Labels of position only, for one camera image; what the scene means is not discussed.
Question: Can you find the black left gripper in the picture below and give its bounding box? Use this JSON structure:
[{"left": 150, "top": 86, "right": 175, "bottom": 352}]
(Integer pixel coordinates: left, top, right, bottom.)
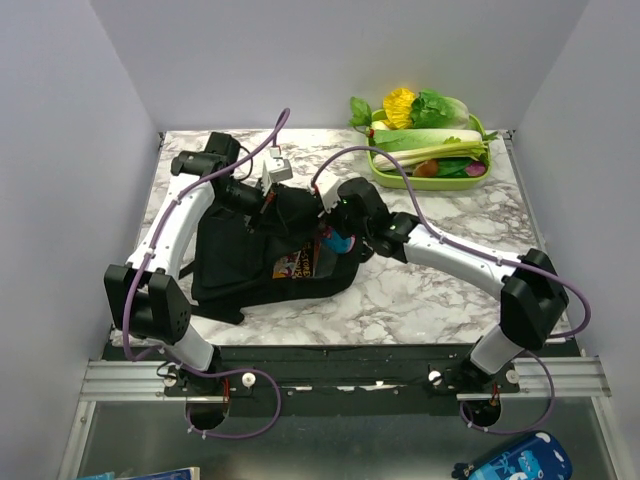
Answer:
[{"left": 214, "top": 176, "right": 290, "bottom": 238}]

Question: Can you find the pink cartoon pencil case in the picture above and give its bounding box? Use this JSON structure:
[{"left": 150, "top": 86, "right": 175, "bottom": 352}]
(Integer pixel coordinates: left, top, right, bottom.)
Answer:
[{"left": 321, "top": 228, "right": 356, "bottom": 255}]

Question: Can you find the black student backpack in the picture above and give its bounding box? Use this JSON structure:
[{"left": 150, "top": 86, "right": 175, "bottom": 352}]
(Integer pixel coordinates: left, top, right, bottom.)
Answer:
[{"left": 180, "top": 180, "right": 373, "bottom": 325}]

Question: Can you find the Roald Dahl Charlie book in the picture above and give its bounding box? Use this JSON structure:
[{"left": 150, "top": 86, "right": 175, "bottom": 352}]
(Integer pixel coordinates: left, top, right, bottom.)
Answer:
[{"left": 272, "top": 241, "right": 320, "bottom": 279}]

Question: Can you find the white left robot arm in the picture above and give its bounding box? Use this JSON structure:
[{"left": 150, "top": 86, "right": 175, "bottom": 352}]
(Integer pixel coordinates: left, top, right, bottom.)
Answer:
[{"left": 104, "top": 132, "right": 277, "bottom": 395}]

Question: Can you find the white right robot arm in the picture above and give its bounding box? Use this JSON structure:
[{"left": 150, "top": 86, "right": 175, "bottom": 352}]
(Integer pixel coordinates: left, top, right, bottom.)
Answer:
[{"left": 310, "top": 177, "right": 569, "bottom": 392}]

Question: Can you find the white-stemmed cabbage stalk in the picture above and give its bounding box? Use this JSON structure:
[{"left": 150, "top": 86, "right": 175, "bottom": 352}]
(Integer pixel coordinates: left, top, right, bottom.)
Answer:
[{"left": 378, "top": 141, "right": 488, "bottom": 167}]

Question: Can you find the green leafy sprig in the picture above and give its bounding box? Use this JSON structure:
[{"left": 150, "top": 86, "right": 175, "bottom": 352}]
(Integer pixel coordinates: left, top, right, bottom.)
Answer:
[{"left": 349, "top": 96, "right": 372, "bottom": 135}]

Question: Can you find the yellow fabric flower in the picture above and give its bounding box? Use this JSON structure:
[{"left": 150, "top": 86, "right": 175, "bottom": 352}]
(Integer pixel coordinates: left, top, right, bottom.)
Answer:
[{"left": 382, "top": 88, "right": 416, "bottom": 129}]

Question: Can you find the green lettuce leaf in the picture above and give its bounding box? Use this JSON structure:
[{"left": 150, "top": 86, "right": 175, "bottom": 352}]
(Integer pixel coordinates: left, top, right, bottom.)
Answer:
[{"left": 410, "top": 90, "right": 469, "bottom": 129}]

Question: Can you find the purple vegetable toy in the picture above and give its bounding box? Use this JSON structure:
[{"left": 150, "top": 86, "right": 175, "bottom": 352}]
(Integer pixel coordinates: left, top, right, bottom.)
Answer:
[{"left": 465, "top": 161, "right": 487, "bottom": 178}]

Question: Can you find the blue shark pencil case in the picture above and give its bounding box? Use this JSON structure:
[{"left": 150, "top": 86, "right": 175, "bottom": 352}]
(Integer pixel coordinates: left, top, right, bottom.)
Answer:
[{"left": 451, "top": 431, "right": 574, "bottom": 480}]

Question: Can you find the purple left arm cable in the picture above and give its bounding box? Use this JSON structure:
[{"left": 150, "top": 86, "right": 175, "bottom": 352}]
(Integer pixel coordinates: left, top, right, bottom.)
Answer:
[{"left": 121, "top": 107, "right": 292, "bottom": 440}]

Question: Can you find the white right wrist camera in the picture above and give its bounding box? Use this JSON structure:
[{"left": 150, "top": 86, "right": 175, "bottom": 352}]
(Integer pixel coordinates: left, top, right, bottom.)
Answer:
[{"left": 314, "top": 172, "right": 342, "bottom": 213}]

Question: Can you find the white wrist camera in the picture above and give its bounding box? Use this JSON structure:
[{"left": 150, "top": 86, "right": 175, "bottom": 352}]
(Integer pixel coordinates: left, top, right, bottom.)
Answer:
[
  {"left": 314, "top": 172, "right": 342, "bottom": 213},
  {"left": 261, "top": 157, "right": 293, "bottom": 196}
]

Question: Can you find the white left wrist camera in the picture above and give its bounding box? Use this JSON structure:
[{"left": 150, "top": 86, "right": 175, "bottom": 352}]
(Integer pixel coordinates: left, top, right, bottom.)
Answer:
[{"left": 261, "top": 157, "right": 293, "bottom": 196}]

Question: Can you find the aluminium mounting rail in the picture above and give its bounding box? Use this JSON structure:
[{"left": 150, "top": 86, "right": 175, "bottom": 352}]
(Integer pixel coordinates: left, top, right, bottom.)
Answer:
[{"left": 80, "top": 357, "right": 611, "bottom": 402}]

